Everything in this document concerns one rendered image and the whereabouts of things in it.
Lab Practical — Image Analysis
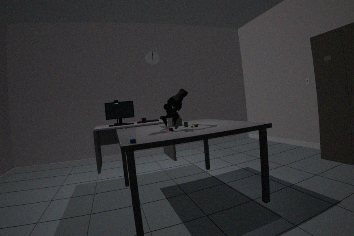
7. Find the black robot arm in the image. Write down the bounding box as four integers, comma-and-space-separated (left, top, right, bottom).
164, 89, 188, 117

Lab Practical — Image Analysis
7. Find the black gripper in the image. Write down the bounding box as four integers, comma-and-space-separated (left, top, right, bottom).
160, 109, 179, 127

